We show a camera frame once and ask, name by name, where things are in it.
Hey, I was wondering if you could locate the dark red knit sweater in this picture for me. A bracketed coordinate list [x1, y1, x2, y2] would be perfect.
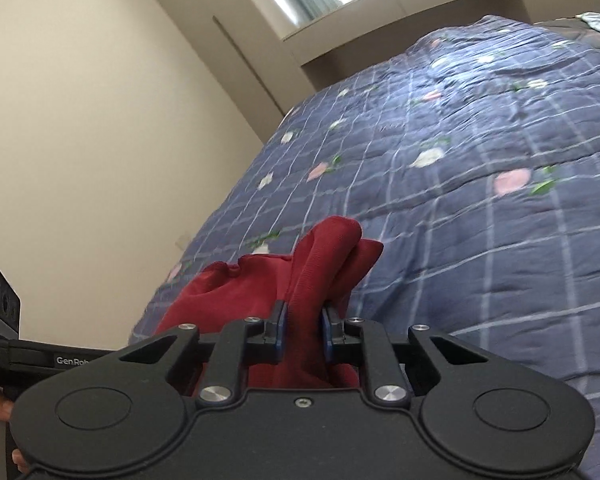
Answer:
[156, 216, 384, 389]

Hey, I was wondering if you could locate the blue plaid floral quilt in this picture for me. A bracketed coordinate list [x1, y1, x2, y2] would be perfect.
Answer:
[131, 16, 600, 479]

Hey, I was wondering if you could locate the beige tall cabinet left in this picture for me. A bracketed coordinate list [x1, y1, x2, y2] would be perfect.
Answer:
[157, 0, 314, 142]

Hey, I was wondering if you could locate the beige bed headboard shelf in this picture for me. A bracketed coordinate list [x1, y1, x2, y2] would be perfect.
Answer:
[279, 0, 537, 94]

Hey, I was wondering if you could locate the white wall socket plate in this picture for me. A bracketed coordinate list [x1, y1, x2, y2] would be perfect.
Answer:
[175, 233, 192, 252]

